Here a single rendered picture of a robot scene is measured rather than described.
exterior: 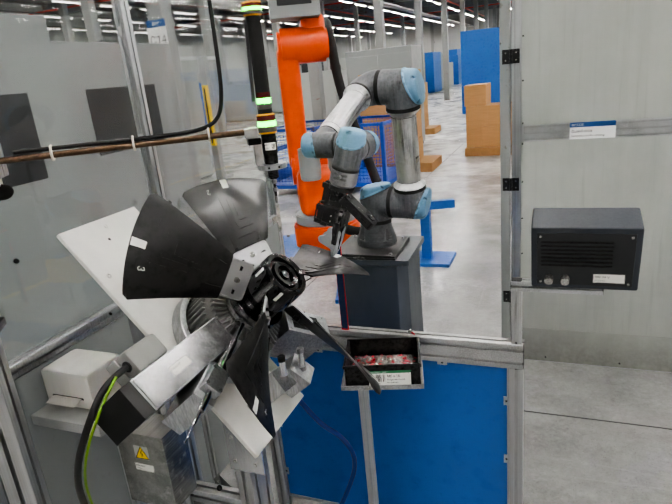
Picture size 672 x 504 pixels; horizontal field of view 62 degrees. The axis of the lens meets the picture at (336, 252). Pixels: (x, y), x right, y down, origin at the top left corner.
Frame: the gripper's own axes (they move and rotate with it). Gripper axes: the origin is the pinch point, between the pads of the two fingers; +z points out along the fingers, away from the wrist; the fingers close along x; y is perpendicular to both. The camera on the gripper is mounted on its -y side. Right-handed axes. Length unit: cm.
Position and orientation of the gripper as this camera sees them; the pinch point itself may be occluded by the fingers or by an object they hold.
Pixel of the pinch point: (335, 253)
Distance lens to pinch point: 159.7
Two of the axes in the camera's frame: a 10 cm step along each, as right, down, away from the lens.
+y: -9.1, -3.0, 2.7
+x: -3.6, 3.1, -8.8
